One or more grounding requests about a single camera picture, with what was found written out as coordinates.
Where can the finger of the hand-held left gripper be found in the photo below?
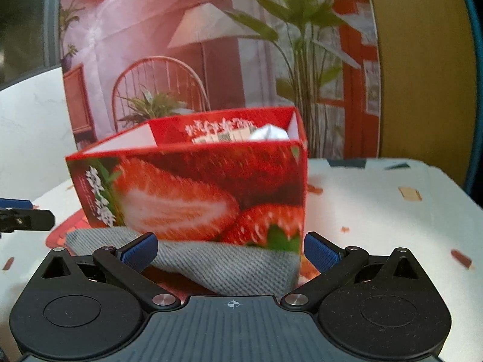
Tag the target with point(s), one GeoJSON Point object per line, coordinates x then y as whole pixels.
{"type": "Point", "coordinates": [15, 203]}
{"type": "Point", "coordinates": [34, 219]}

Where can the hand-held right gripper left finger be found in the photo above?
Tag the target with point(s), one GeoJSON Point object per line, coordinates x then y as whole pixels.
{"type": "Point", "coordinates": [139, 252]}

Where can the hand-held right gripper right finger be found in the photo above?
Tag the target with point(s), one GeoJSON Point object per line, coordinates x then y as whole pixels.
{"type": "Point", "coordinates": [322, 254]}

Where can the red strawberry print cardboard box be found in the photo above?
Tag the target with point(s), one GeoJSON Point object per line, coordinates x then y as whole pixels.
{"type": "Point", "coordinates": [188, 196]}

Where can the grey knitted cloth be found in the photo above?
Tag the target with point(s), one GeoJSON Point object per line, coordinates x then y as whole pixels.
{"type": "Point", "coordinates": [226, 267]}

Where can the white soft cloth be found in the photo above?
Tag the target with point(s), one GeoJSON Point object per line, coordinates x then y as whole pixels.
{"type": "Point", "coordinates": [269, 132]}

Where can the teal curtain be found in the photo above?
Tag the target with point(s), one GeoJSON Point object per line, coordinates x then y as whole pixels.
{"type": "Point", "coordinates": [476, 101]}

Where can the dark window with grey frame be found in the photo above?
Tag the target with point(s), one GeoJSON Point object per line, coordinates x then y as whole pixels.
{"type": "Point", "coordinates": [22, 15]}

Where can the wooden wall panel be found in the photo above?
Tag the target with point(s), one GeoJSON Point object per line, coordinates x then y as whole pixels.
{"type": "Point", "coordinates": [422, 64]}

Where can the room scene wall tapestry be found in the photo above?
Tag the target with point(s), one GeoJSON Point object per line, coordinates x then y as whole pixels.
{"type": "Point", "coordinates": [151, 26]}

